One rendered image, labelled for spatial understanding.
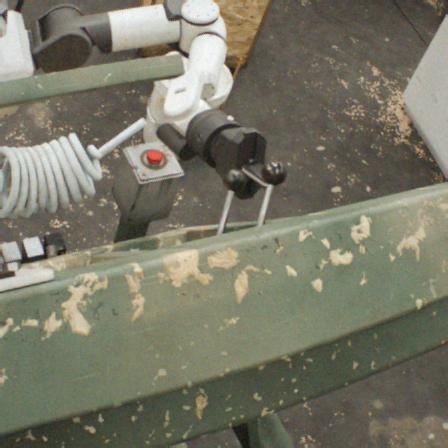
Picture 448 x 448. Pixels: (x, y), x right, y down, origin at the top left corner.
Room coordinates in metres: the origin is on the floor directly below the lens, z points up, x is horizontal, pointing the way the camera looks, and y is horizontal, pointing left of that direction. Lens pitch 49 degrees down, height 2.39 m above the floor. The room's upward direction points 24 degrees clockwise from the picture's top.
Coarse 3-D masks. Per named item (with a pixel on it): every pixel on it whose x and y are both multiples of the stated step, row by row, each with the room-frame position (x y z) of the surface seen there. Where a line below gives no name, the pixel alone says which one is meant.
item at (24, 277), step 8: (0, 264) 0.38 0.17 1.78; (8, 264) 0.34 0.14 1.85; (16, 264) 0.34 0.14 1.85; (16, 272) 0.33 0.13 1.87; (24, 272) 0.32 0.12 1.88; (32, 272) 0.31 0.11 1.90; (40, 272) 0.31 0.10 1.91; (48, 272) 0.31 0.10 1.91; (0, 280) 0.29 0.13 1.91; (8, 280) 0.29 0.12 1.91; (16, 280) 0.29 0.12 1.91; (24, 280) 0.30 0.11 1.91; (32, 280) 0.30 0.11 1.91; (40, 280) 0.30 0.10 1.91; (48, 280) 0.31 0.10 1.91; (0, 288) 0.28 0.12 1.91; (8, 288) 0.29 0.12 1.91; (16, 288) 0.29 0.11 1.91
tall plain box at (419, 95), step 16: (432, 48) 3.25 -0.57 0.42; (432, 64) 3.21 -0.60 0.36; (416, 80) 3.24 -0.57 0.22; (432, 80) 3.17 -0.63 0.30; (416, 96) 3.20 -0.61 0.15; (432, 96) 3.14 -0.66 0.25; (416, 112) 3.16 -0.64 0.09; (432, 112) 3.10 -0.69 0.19; (432, 128) 3.06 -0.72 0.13; (432, 144) 3.02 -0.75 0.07
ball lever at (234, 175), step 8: (232, 168) 0.95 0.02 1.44; (224, 176) 0.93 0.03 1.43; (232, 176) 0.93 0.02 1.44; (240, 176) 0.93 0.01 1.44; (224, 184) 0.92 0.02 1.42; (232, 184) 0.92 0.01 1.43; (240, 184) 0.92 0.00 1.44; (232, 192) 0.92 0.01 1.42; (232, 200) 0.91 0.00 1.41; (224, 208) 0.89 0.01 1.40; (224, 216) 0.88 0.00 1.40; (224, 224) 0.87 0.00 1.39; (216, 232) 0.86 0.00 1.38
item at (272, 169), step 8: (272, 160) 0.89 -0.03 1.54; (264, 168) 0.88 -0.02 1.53; (272, 168) 0.88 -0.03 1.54; (280, 168) 0.88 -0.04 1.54; (264, 176) 0.87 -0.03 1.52; (272, 176) 0.87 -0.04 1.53; (280, 176) 0.87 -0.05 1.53; (272, 184) 0.87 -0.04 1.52; (280, 184) 0.87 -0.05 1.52; (264, 200) 0.85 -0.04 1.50; (264, 208) 0.84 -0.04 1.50; (264, 216) 0.83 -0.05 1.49
